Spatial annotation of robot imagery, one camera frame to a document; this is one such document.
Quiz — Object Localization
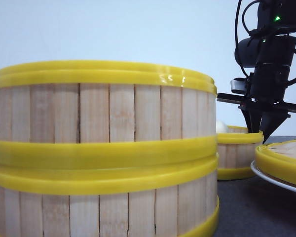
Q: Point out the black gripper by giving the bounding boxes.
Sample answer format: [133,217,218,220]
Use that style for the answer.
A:
[218,64,296,142]

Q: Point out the bamboo steamer basket one bun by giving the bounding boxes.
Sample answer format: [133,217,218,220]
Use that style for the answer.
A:
[218,125,264,180]

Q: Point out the yellow rimmed bamboo steamer lid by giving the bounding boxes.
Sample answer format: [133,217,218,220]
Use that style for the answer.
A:
[254,139,296,186]

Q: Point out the bamboo steamer basket three buns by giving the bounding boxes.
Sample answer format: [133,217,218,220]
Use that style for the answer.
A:
[0,60,217,172]

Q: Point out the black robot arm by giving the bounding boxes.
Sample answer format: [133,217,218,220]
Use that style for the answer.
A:
[218,0,296,140]

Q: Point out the single white steamed bun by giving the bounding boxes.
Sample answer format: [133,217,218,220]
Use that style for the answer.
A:
[216,120,229,134]

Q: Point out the white ceramic plate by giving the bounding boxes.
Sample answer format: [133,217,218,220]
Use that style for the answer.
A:
[251,161,296,194]

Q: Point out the front bamboo steamer basket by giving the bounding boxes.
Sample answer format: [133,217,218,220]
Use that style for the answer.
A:
[0,156,219,237]

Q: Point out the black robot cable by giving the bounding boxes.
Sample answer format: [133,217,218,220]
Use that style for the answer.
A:
[234,0,296,87]

